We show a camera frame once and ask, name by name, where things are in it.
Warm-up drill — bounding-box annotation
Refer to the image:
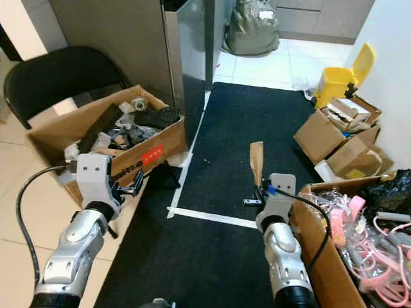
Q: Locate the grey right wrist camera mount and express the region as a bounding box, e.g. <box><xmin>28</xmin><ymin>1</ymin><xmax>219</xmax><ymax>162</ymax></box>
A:
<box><xmin>262</xmin><ymin>173</ymin><xmax>297</xmax><ymax>222</ymax></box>

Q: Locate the grey-green rubbish sack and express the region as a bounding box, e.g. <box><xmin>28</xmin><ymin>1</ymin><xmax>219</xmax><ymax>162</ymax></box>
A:
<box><xmin>224</xmin><ymin>0</ymin><xmax>281</xmax><ymax>57</ymax></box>

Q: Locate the small open cardboard box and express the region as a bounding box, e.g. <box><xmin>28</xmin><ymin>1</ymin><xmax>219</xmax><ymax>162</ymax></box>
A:
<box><xmin>324</xmin><ymin>125</ymin><xmax>395</xmax><ymax>181</ymax></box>

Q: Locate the black plastic bag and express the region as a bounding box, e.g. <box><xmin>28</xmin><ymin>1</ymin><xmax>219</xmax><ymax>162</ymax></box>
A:
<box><xmin>360</xmin><ymin>169</ymin><xmax>411</xmax><ymax>216</ymax></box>

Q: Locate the white floor tape strip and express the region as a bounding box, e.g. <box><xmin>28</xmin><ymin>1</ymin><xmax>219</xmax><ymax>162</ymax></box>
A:
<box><xmin>167</xmin><ymin>206</ymin><xmax>259</xmax><ymax>230</ymax></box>
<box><xmin>166</xmin><ymin>90</ymin><xmax>212</xmax><ymax>216</ymax></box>

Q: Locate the black ribbed rubber tyre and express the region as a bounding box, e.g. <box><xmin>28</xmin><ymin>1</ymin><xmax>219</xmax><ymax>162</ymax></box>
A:
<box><xmin>133</xmin><ymin>106</ymin><xmax>182</xmax><ymax>128</ymax></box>

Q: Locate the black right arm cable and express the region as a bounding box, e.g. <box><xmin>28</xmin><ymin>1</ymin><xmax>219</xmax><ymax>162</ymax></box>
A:
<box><xmin>271</xmin><ymin>187</ymin><xmax>333</xmax><ymax>275</ymax></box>

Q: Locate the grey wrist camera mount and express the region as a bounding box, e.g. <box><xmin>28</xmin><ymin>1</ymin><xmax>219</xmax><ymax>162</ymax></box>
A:
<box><xmin>262</xmin><ymin>173</ymin><xmax>297</xmax><ymax>222</ymax></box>
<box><xmin>74</xmin><ymin>153</ymin><xmax>114</xmax><ymax>207</ymax></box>

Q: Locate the black keyboard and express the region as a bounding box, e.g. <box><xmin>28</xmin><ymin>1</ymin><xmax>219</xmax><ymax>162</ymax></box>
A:
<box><xmin>80</xmin><ymin>103</ymin><xmax>125</xmax><ymax>155</ymax></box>

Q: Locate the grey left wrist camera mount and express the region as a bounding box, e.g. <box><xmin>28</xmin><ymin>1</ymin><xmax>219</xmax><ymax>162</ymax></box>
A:
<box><xmin>74</xmin><ymin>153</ymin><xmax>114</xmax><ymax>207</ymax></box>

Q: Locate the black floor mat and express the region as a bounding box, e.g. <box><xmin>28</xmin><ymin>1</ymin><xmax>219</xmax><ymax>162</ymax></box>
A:
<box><xmin>96</xmin><ymin>82</ymin><xmax>347</xmax><ymax>308</ymax></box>

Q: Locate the grey kitchen cabinet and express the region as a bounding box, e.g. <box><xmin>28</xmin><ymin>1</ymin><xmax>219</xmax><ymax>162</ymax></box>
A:
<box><xmin>268</xmin><ymin>0</ymin><xmax>377</xmax><ymax>44</ymax></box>

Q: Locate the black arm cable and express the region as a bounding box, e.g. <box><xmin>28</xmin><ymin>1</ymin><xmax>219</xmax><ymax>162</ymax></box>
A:
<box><xmin>271</xmin><ymin>187</ymin><xmax>333</xmax><ymax>275</ymax></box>
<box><xmin>15</xmin><ymin>163</ymin><xmax>79</xmax><ymax>291</ymax></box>

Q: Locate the stainless steel fridge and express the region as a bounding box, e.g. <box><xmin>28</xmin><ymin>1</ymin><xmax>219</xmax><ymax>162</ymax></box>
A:
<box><xmin>48</xmin><ymin>0</ymin><xmax>216</xmax><ymax>150</ymax></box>

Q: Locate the brown paper scrap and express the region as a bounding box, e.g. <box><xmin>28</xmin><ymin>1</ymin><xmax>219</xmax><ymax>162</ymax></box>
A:
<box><xmin>250</xmin><ymin>141</ymin><xmax>265</xmax><ymax>189</ymax></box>

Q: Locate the yellow rubbish bin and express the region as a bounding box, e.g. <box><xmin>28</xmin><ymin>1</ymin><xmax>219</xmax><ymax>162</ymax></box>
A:
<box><xmin>313</xmin><ymin>42</ymin><xmax>377</xmax><ymax>110</ymax></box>

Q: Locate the red-labelled cardboard junk box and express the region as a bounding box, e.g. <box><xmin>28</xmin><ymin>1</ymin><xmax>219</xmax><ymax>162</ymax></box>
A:
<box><xmin>28</xmin><ymin>85</ymin><xmax>188</xmax><ymax>188</ymax></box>

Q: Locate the black folding chair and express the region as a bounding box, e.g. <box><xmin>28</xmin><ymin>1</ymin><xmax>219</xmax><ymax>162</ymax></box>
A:
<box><xmin>4</xmin><ymin>46</ymin><xmax>133</xmax><ymax>130</ymax></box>

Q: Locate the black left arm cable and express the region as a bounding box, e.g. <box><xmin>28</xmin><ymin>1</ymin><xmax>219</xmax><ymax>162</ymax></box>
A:
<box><xmin>15</xmin><ymin>163</ymin><xmax>79</xmax><ymax>291</ymax></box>

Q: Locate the open cardboard box with papers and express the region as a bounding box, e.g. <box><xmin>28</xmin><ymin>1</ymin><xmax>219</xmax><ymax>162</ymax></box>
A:
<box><xmin>293</xmin><ymin>94</ymin><xmax>383</xmax><ymax>165</ymax></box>

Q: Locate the cardboard box of pink items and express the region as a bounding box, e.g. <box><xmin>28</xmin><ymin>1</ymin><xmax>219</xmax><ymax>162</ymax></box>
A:
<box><xmin>289</xmin><ymin>172</ymin><xmax>411</xmax><ymax>308</ymax></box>

